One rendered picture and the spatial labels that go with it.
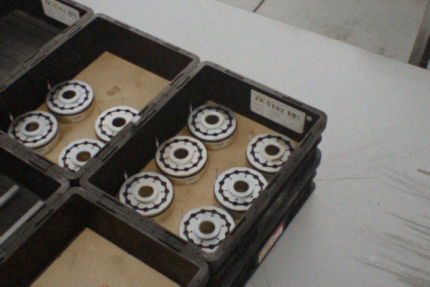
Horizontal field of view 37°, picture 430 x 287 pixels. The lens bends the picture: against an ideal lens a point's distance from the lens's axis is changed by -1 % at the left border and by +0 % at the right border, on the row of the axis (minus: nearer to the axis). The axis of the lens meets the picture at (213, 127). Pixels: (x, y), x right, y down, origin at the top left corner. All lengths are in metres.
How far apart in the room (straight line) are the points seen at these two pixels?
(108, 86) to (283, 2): 1.74
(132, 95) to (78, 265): 0.43
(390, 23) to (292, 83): 1.44
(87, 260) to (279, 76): 0.74
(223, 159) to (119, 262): 0.30
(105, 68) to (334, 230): 0.63
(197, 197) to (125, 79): 0.38
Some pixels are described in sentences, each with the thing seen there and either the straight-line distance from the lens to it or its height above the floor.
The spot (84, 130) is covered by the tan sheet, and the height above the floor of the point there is 0.83.
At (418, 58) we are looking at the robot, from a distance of 1.90.
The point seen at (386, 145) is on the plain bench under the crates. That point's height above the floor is 0.70.
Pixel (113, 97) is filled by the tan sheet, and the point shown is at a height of 0.83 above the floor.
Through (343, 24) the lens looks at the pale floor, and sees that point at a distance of 3.00.
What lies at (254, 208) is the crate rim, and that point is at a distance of 1.11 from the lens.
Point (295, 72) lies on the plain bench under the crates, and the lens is 1.69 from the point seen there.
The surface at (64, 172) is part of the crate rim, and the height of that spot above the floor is 0.93.
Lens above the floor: 1.83
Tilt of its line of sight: 47 degrees down
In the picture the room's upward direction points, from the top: 2 degrees counter-clockwise
